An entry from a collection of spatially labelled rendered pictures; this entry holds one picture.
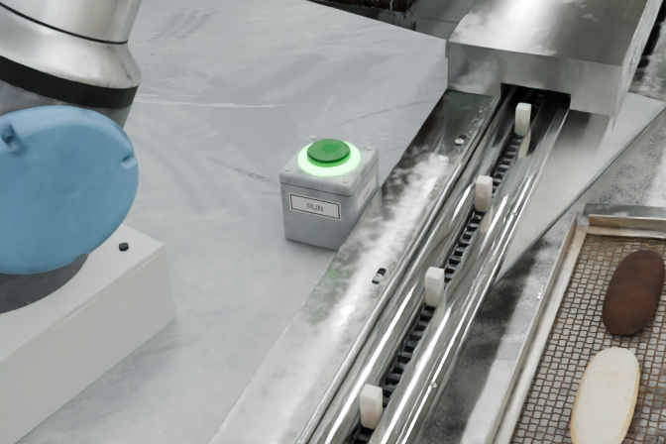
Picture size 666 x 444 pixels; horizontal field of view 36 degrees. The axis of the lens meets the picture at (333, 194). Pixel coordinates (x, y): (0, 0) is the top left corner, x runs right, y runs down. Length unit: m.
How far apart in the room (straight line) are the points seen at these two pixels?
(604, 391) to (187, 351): 0.34
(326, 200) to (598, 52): 0.33
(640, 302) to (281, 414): 0.26
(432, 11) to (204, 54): 2.07
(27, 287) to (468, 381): 0.34
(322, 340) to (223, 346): 0.10
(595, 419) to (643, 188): 0.40
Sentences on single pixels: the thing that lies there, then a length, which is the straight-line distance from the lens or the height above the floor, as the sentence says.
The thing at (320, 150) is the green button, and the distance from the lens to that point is 0.91.
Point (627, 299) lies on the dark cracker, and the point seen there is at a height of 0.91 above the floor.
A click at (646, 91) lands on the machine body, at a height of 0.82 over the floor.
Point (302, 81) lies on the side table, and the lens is 1.20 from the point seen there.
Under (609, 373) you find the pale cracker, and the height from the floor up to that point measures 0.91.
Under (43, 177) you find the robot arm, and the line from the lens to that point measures 0.59.
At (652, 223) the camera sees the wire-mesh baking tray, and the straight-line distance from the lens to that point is 0.84.
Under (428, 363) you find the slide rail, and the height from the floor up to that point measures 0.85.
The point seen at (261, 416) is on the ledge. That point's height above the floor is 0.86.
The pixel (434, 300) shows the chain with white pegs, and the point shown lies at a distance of 0.84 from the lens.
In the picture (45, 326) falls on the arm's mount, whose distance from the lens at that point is 0.78.
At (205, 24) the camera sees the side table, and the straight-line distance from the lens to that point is 1.36.
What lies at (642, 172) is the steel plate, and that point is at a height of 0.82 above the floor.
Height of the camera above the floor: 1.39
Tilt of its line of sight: 35 degrees down
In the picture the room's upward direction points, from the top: 3 degrees counter-clockwise
